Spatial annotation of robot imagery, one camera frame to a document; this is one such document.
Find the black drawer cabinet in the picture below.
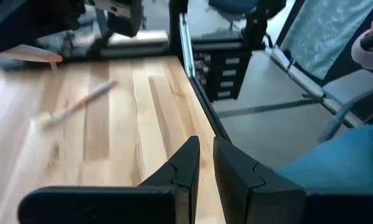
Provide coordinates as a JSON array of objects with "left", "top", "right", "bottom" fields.
[{"left": 191, "top": 39, "right": 254, "bottom": 103}]

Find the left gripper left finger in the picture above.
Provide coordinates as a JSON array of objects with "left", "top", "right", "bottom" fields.
[{"left": 138, "top": 136, "right": 201, "bottom": 224}]

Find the orange white toothbrush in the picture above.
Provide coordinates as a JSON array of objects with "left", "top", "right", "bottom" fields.
[
  {"left": 29, "top": 79, "right": 119, "bottom": 131},
  {"left": 0, "top": 43, "right": 65, "bottom": 72}
]

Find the grey chair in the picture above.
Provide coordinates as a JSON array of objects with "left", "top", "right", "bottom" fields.
[{"left": 318, "top": 68, "right": 373, "bottom": 142}]

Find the silver aluminium bracket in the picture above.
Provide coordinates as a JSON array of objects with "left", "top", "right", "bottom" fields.
[{"left": 177, "top": 12, "right": 197, "bottom": 79}]

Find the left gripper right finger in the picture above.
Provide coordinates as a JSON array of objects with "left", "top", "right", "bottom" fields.
[{"left": 213, "top": 136, "right": 307, "bottom": 224}]

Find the pale teal patterned cloth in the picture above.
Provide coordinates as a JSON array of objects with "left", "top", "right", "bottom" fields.
[{"left": 279, "top": 0, "right": 373, "bottom": 80}]

